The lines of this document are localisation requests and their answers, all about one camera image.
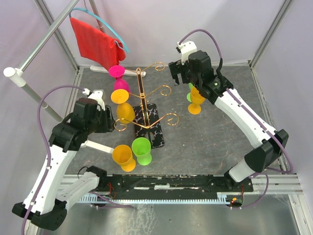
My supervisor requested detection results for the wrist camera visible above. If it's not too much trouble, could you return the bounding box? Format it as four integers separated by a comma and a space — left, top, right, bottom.
82, 88, 105, 110
177, 40, 197, 65

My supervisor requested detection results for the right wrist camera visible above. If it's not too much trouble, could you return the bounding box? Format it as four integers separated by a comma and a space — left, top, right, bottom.
177, 40, 197, 65

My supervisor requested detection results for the orange wine glass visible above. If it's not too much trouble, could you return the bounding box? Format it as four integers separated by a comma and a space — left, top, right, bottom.
188, 87, 205, 115
111, 89, 135, 124
112, 144, 136, 172

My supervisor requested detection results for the white slotted cable duct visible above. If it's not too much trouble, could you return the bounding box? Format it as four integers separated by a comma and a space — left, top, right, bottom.
78, 188, 241, 205

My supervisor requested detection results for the white clothes stand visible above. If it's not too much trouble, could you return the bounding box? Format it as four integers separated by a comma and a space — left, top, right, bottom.
3, 0, 147, 155

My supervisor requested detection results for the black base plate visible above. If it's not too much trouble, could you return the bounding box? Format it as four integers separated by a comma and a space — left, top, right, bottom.
95, 174, 253, 193

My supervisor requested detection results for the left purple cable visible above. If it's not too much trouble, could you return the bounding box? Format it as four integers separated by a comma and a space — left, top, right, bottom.
21, 85, 134, 235

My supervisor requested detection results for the gold wire glass rack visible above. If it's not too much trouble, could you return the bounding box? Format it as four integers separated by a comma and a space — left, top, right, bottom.
114, 62, 179, 148

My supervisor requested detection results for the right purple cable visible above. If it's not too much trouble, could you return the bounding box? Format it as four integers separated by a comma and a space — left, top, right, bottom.
178, 28, 294, 210

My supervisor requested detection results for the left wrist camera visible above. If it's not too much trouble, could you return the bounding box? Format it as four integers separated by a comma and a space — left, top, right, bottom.
82, 88, 105, 110

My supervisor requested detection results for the green wine glass front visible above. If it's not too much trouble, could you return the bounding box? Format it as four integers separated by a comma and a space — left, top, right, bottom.
132, 137, 152, 165

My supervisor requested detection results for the pink wine glass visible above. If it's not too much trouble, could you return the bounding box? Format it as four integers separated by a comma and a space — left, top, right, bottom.
109, 65, 130, 92

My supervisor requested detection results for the orange wine glass front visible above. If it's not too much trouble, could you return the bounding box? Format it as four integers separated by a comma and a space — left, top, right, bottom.
112, 144, 136, 172

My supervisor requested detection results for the purple cable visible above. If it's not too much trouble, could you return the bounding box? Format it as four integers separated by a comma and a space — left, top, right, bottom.
21, 85, 134, 235
178, 28, 294, 210

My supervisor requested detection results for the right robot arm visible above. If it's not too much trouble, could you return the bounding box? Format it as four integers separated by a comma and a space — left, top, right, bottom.
168, 50, 289, 191

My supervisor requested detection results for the green wine glass right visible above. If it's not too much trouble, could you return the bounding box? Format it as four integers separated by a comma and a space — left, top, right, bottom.
186, 83, 194, 102

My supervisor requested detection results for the red cloth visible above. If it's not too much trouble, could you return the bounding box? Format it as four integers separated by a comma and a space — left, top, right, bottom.
70, 17, 126, 70

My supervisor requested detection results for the green wine glass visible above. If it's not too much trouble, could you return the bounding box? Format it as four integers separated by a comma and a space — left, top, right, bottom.
186, 83, 194, 102
132, 137, 152, 165

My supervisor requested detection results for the blue clothes hanger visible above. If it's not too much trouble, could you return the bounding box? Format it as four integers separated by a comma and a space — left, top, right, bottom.
69, 0, 130, 53

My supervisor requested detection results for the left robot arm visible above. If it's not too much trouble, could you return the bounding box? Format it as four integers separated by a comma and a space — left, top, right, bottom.
12, 98, 114, 231

